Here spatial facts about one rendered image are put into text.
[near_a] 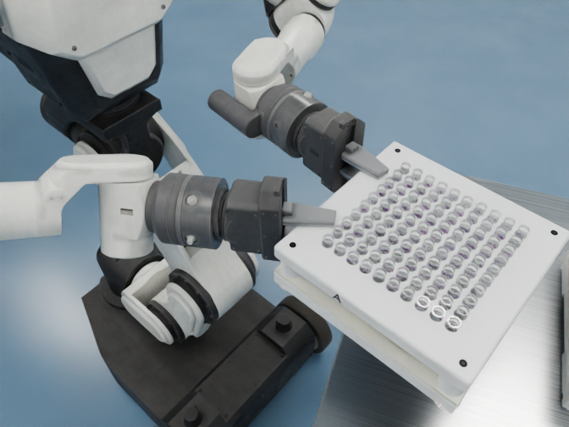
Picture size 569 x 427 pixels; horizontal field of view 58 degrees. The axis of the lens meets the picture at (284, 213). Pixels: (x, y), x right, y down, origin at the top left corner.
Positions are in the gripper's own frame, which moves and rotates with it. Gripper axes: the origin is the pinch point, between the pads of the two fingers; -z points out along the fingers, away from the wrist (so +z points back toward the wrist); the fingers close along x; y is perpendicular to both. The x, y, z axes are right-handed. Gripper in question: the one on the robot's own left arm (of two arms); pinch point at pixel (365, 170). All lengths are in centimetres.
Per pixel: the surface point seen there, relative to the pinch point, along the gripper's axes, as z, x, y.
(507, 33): 98, 105, -238
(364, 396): -16.6, 18.2, 15.2
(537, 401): -31.3, 18.6, -0.9
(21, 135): 192, 102, 12
